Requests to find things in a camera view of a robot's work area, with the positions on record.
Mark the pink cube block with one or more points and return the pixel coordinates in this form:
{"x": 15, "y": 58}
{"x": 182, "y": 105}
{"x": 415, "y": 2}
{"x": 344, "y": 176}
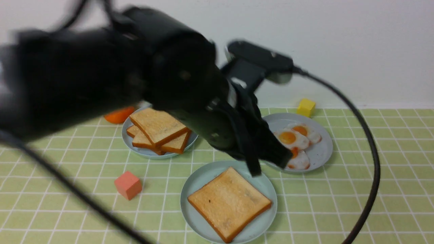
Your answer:
{"x": 128, "y": 185}

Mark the fried egg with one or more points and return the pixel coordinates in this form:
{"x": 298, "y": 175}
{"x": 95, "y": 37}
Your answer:
{"x": 313, "y": 136}
{"x": 292, "y": 139}
{"x": 299, "y": 161}

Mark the green checkered tablecloth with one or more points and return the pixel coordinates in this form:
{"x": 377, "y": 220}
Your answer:
{"x": 320, "y": 207}

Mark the light blue centre plate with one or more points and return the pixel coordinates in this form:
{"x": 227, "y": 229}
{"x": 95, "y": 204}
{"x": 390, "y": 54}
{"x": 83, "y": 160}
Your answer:
{"x": 205, "y": 174}

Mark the fried egg front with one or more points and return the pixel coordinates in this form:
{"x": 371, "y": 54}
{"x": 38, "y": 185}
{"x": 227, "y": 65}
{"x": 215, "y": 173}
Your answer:
{"x": 292, "y": 139}

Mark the light blue bread plate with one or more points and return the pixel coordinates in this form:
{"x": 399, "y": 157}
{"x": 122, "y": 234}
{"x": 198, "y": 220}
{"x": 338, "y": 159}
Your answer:
{"x": 148, "y": 153}

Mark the fried egg back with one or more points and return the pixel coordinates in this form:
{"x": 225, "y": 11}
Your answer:
{"x": 313, "y": 136}

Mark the yellow cube block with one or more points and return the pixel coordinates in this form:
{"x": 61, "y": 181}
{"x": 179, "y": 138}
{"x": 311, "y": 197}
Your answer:
{"x": 306, "y": 107}

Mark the toast slice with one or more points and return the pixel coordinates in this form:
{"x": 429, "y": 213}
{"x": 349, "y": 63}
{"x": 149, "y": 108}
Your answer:
{"x": 132, "y": 130}
{"x": 158, "y": 126}
{"x": 229, "y": 203}
{"x": 176, "y": 145}

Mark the orange fruit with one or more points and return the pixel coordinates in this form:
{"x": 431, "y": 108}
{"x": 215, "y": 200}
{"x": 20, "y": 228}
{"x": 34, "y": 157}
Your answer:
{"x": 119, "y": 116}

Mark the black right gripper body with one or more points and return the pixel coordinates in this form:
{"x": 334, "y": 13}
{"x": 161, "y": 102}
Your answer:
{"x": 216, "y": 123}

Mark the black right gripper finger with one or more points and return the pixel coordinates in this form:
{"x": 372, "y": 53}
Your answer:
{"x": 271, "y": 150}
{"x": 247, "y": 149}

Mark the grey egg plate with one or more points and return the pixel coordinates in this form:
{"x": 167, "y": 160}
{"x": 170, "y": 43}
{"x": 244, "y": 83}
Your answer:
{"x": 318, "y": 154}

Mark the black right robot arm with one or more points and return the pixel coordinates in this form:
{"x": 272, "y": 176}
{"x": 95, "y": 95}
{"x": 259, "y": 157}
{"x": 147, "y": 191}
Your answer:
{"x": 54, "y": 80}

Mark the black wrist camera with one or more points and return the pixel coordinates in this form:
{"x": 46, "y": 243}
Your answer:
{"x": 252, "y": 64}

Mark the fried egg lower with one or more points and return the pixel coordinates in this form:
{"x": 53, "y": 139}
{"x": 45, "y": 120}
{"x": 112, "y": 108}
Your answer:
{"x": 299, "y": 161}

